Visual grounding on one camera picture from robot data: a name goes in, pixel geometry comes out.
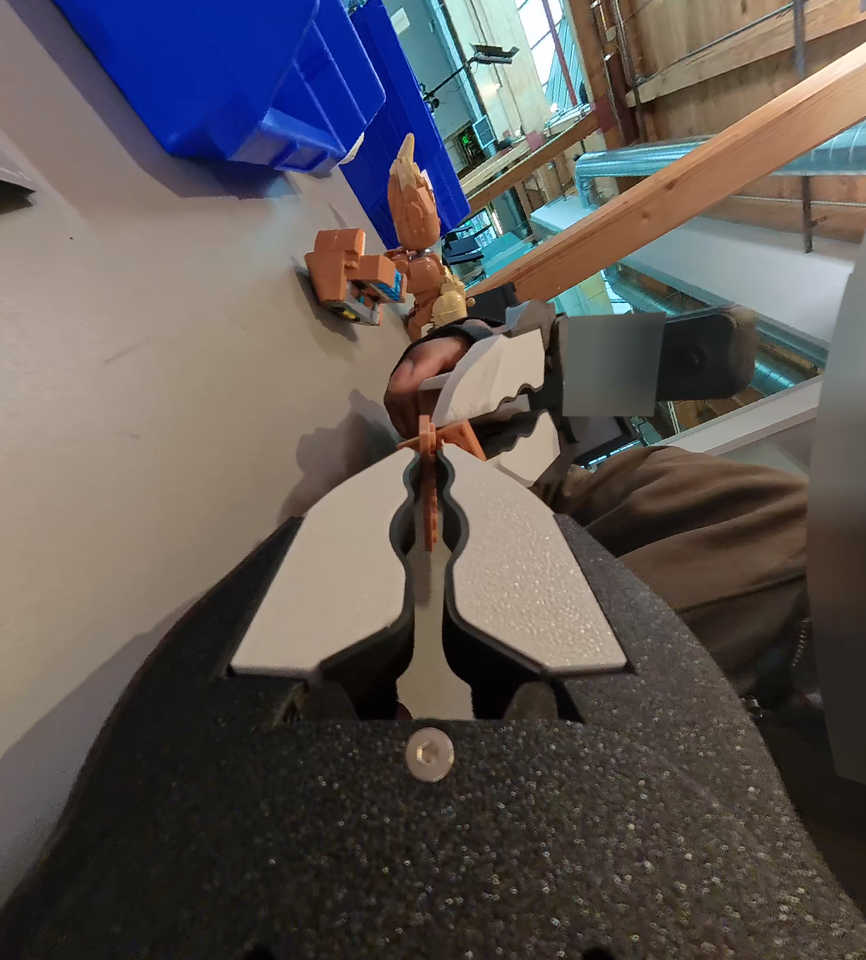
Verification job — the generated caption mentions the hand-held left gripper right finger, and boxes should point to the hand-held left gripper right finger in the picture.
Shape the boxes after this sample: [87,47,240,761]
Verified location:
[439,447,629,681]

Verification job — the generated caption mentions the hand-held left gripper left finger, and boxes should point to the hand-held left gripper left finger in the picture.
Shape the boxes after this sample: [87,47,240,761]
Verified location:
[229,448,422,680]

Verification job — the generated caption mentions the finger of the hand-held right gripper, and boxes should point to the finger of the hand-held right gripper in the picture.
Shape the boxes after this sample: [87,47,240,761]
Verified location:
[430,330,548,425]
[476,409,563,489]

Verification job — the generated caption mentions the brown long plate brick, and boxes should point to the brown long plate brick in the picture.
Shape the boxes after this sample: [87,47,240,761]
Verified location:
[397,420,488,462]

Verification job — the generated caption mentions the brown short plate brick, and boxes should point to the brown short plate brick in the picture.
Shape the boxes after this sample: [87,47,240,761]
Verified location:
[418,416,443,554]

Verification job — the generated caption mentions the brown toy brick model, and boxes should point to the brown toy brick model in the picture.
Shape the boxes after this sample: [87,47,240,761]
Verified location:
[304,227,409,327]

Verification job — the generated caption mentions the blue plastic bin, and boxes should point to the blue plastic bin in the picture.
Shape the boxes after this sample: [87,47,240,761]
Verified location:
[339,0,473,252]
[50,0,387,175]

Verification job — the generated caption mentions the person's right forearm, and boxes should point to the person's right forearm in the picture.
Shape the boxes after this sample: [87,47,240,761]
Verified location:
[545,446,812,624]

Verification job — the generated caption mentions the grey desk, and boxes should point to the grey desk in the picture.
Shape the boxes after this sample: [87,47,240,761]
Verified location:
[0,0,524,826]

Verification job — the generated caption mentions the person's right hand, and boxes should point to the person's right hand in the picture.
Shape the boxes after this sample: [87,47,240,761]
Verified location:
[384,336,473,441]

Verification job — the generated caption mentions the brown horned brick dinosaur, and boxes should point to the brown horned brick dinosaur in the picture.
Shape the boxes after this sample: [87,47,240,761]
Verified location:
[386,133,445,260]

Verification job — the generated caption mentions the wooden column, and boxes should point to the wooden column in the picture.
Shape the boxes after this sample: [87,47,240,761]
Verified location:
[470,15,866,301]

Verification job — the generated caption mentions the person's brown jacket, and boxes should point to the person's brown jacket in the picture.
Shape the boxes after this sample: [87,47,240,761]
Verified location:
[710,592,827,725]

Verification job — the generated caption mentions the corrugated silver duct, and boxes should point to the corrugated silver duct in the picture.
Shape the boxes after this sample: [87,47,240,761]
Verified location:
[575,108,866,181]

